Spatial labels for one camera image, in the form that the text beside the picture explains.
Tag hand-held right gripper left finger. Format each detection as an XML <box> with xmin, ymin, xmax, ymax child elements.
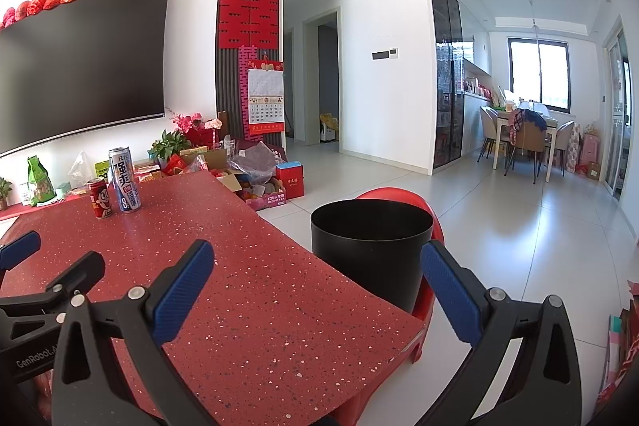
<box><xmin>51</xmin><ymin>239</ymin><xmax>218</xmax><ymax>426</ymax></box>

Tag grey plastic bag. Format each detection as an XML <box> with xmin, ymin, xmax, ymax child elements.
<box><xmin>230</xmin><ymin>141</ymin><xmax>278</xmax><ymax>180</ymax></box>

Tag beige dining chair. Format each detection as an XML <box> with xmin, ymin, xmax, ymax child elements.
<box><xmin>546</xmin><ymin>121</ymin><xmax>576</xmax><ymax>174</ymax></box>
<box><xmin>476</xmin><ymin>105</ymin><xmax>500</xmax><ymax>163</ymax></box>

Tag red paper-cut hanging strip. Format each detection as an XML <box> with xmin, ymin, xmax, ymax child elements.
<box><xmin>237</xmin><ymin>46</ymin><xmax>258</xmax><ymax>140</ymax></box>

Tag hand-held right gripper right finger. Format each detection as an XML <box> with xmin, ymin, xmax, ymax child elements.
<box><xmin>420</xmin><ymin>240</ymin><xmax>585</xmax><ymax>426</ymax></box>

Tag black trash bin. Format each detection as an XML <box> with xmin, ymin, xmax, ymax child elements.
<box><xmin>310</xmin><ymin>200</ymin><xmax>434</xmax><ymax>314</ymax></box>

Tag red gift bag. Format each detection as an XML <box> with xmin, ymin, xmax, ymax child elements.
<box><xmin>160</xmin><ymin>154</ymin><xmax>188</xmax><ymax>177</ymax></box>

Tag green leafy plant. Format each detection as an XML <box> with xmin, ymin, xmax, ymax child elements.
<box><xmin>147</xmin><ymin>130</ymin><xmax>191</xmax><ymax>164</ymax></box>

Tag pink artificial flowers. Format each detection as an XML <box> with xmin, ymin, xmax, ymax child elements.
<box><xmin>167</xmin><ymin>109</ymin><xmax>223</xmax><ymax>132</ymax></box>

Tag brown cardboard box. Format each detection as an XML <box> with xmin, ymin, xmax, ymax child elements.
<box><xmin>207</xmin><ymin>147</ymin><xmax>238</xmax><ymax>172</ymax></box>

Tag white dining table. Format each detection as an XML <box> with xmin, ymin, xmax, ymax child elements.
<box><xmin>492</xmin><ymin>109</ymin><xmax>560</xmax><ymax>183</ymax></box>

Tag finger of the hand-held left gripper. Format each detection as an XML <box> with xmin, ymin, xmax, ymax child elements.
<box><xmin>0</xmin><ymin>250</ymin><xmax>107</xmax><ymax>316</ymax></box>
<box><xmin>0</xmin><ymin>230</ymin><xmax>42</xmax><ymax>274</ymax></box>

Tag large black television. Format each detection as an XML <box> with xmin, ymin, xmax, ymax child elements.
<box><xmin>0</xmin><ymin>0</ymin><xmax>171</xmax><ymax>157</ymax></box>

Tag pink fruit carton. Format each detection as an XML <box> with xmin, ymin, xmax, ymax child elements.
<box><xmin>244</xmin><ymin>176</ymin><xmax>288</xmax><ymax>212</ymax></box>

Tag brown dining chair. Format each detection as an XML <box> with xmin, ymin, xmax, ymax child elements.
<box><xmin>504</xmin><ymin>117</ymin><xmax>545</xmax><ymax>184</ymax></box>

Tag tall white blue drink can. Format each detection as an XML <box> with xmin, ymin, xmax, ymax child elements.
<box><xmin>108</xmin><ymin>147</ymin><xmax>141</xmax><ymax>214</ymax></box>

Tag red paper-cut wall decoration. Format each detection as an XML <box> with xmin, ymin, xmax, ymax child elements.
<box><xmin>218</xmin><ymin>0</ymin><xmax>279</xmax><ymax>50</ymax></box>

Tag pink gift bags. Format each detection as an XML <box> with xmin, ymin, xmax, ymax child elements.
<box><xmin>566</xmin><ymin>121</ymin><xmax>605</xmax><ymax>180</ymax></box>

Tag red box with blue top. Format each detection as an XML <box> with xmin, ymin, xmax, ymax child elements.
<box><xmin>276</xmin><ymin>160</ymin><xmax>305</xmax><ymax>201</ymax></box>

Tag green snack bag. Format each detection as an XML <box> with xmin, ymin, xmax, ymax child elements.
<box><xmin>26</xmin><ymin>155</ymin><xmax>57</xmax><ymax>207</ymax></box>

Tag colourful paper bags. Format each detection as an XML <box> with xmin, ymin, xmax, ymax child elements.
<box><xmin>601</xmin><ymin>279</ymin><xmax>639</xmax><ymax>412</ymax></box>

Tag dark framed window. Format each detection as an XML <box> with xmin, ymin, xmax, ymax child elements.
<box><xmin>506</xmin><ymin>36</ymin><xmax>571</xmax><ymax>113</ymax></box>

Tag dark slatted wall panel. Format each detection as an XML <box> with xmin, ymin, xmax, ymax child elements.
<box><xmin>214</xmin><ymin>0</ymin><xmax>283</xmax><ymax>147</ymax></box>

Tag red plastic stool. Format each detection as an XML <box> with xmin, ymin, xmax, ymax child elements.
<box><xmin>355</xmin><ymin>188</ymin><xmax>446</xmax><ymax>367</ymax></box>

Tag yellow bag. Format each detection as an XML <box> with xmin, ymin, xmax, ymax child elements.
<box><xmin>319</xmin><ymin>111</ymin><xmax>340</xmax><ymax>142</ymax></box>

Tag dark glass cabinet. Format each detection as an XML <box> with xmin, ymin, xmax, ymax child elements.
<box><xmin>427</xmin><ymin>0</ymin><xmax>466</xmax><ymax>177</ymax></box>

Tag clear bag on bench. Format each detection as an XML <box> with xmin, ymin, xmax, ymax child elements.
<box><xmin>67</xmin><ymin>151</ymin><xmax>93</xmax><ymax>182</ymax></box>

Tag glass sliding door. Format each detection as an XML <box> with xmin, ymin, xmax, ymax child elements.
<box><xmin>601</xmin><ymin>19</ymin><xmax>631</xmax><ymax>202</ymax></box>

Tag red wall calendar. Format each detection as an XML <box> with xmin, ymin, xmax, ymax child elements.
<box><xmin>247</xmin><ymin>59</ymin><xmax>285</xmax><ymax>140</ymax></box>

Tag small red drink can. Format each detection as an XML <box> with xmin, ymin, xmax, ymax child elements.
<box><xmin>87</xmin><ymin>178</ymin><xmax>113</xmax><ymax>220</ymax></box>

